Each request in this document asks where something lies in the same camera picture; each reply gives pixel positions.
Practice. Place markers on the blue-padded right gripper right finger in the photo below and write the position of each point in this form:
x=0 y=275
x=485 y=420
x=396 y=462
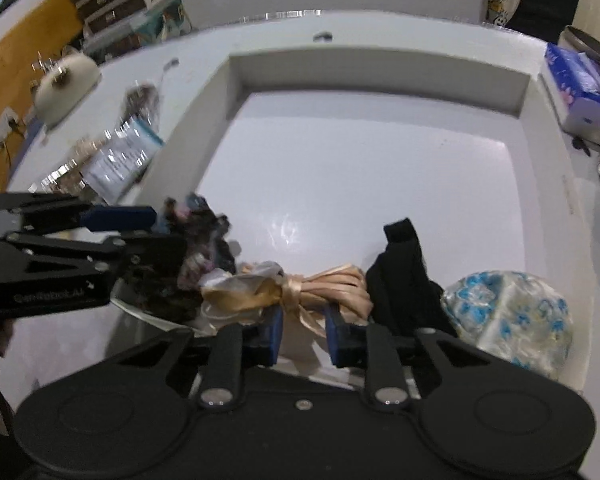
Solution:
x=338 y=339

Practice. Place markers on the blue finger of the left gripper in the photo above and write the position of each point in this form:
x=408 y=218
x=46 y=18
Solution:
x=118 y=219

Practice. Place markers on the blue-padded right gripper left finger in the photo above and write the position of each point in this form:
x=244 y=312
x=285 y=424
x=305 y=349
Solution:
x=271 y=335

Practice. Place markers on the beige satin ribbon bundle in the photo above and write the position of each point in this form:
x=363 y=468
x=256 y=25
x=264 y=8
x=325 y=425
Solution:
x=244 y=296

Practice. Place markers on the black fabric strap item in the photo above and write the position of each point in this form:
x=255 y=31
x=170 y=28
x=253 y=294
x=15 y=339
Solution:
x=403 y=296

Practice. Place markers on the white blue-topped sachet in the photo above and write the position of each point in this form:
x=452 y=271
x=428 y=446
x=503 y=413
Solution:
x=121 y=160

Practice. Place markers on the dark beads plastic bag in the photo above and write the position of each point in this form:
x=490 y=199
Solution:
x=142 y=101

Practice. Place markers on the blue floral fabric pouch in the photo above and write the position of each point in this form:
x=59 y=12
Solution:
x=515 y=316

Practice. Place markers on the white cat-shaped ceramic pot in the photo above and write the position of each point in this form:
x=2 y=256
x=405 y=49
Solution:
x=64 y=83

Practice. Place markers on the white recessed tray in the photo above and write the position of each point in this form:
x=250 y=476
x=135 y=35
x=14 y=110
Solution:
x=311 y=152

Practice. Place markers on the blue tissue pack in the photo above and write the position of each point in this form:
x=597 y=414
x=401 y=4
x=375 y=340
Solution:
x=572 y=79

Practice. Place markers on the grey metal pot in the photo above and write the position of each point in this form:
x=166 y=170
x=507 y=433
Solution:
x=578 y=40

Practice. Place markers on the wall power outlet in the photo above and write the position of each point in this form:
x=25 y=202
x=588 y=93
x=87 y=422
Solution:
x=8 y=118

